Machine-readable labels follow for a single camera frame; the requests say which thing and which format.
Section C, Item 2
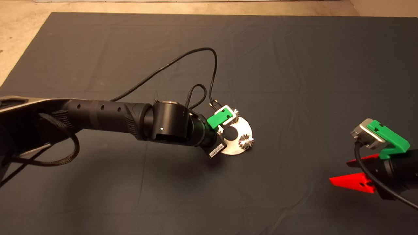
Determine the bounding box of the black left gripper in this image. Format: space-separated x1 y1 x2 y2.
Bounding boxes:
201 119 226 159

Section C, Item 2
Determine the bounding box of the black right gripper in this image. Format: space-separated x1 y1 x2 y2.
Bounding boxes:
329 149 418 200

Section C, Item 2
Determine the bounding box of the round metal carrier plate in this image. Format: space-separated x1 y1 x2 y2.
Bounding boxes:
217 117 253 156

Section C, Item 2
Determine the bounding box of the dark grey table cloth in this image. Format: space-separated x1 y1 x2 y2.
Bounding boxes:
0 12 418 235

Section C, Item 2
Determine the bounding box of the right camera black cable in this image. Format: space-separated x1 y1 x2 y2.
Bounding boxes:
354 142 418 210

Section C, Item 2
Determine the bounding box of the left green camera mount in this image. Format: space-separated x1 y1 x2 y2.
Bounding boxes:
207 109 236 129

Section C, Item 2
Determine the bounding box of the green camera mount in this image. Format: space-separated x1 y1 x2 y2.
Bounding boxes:
207 109 236 129
366 120 411 160

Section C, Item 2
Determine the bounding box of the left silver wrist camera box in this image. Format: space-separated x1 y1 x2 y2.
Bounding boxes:
214 105 237 126

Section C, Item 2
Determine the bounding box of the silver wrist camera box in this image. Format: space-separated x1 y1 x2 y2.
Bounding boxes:
350 118 386 150
214 105 237 126

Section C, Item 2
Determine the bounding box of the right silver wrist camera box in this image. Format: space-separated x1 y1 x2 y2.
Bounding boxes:
350 118 386 150

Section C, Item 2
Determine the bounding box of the right green camera mount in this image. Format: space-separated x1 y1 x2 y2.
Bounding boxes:
366 120 411 160

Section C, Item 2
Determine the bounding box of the braided black cable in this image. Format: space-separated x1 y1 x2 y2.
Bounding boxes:
185 84 207 110

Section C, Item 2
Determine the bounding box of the thick braided cable loop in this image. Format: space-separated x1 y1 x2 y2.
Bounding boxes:
10 113 80 167

